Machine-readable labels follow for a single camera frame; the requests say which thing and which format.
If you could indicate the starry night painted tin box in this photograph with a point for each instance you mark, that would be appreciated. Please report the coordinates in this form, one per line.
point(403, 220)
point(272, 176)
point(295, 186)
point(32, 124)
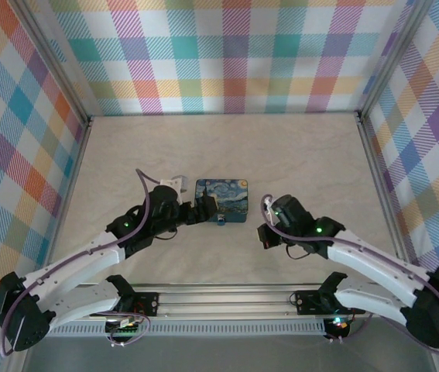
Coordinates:
point(231, 198)

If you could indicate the aluminium table side rail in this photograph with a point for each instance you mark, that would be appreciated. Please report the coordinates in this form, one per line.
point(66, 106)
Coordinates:
point(381, 174)
point(74, 170)

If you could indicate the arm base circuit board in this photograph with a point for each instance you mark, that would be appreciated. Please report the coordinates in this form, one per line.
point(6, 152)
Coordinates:
point(337, 323)
point(124, 323)

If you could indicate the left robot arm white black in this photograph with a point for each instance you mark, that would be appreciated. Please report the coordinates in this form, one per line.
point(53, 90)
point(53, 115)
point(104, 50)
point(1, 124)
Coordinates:
point(68, 264)

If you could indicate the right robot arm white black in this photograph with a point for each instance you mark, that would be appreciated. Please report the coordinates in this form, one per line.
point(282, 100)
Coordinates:
point(370, 253)

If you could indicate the aluminium frame post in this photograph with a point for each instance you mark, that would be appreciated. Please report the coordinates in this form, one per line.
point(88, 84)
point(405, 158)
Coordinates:
point(393, 58)
point(54, 62)

